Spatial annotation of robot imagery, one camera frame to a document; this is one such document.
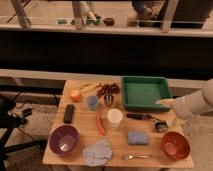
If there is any black eraser block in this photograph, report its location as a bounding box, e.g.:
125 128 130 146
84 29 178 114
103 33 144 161
63 104 75 124

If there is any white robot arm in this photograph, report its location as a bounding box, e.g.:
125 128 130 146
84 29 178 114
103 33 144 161
156 79 213 125

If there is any bunch of dark grapes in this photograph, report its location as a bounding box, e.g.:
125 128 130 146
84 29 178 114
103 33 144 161
97 83 120 97

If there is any small metal cup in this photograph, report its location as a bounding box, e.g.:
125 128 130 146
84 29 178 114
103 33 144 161
104 94 114 106

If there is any yellow banana peel toy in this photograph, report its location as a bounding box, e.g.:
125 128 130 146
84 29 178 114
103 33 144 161
80 83 101 93

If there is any blue plastic cup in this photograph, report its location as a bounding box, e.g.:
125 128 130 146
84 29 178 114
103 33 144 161
87 95 99 110

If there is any white paper cup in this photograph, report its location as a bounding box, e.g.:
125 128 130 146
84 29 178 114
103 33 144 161
107 108 123 128

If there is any orange fruit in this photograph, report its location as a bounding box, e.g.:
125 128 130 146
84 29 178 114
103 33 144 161
70 90 82 102

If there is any green plastic tray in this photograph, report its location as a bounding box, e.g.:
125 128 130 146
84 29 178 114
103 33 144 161
121 76 172 112

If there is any wooden table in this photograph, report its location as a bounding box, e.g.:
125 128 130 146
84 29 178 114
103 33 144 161
42 79 195 169

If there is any blue sponge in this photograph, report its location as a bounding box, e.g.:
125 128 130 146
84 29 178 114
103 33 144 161
128 131 148 145

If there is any small black clip object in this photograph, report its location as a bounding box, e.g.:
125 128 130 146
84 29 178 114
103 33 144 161
155 121 168 133

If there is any grey cloth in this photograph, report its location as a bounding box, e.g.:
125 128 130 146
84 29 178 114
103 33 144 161
82 139 112 167

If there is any purple bowl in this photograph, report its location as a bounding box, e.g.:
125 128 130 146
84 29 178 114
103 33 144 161
49 125 79 155

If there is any silver fork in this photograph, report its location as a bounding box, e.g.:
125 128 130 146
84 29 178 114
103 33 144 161
123 154 153 160

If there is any red-orange bowl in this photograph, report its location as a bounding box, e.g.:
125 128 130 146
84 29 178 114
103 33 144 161
161 131 191 160

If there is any black handled tool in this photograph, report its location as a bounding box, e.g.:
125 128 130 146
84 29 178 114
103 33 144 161
126 114 154 120

